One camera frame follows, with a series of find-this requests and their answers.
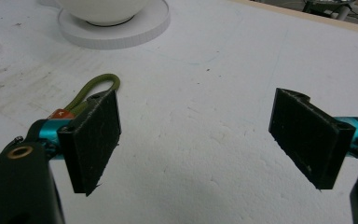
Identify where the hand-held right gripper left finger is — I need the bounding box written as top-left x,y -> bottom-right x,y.
25,90 -> 122,198

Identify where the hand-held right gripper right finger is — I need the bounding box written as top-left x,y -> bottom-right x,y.
268,87 -> 358,190

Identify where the white round base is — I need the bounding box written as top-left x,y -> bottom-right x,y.
57,0 -> 172,50

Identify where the white bowl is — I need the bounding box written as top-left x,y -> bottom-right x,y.
55,0 -> 157,27

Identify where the metal stand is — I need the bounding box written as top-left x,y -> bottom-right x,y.
302,0 -> 358,21

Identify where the olive green cord loop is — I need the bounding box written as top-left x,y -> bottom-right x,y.
48,73 -> 121,120

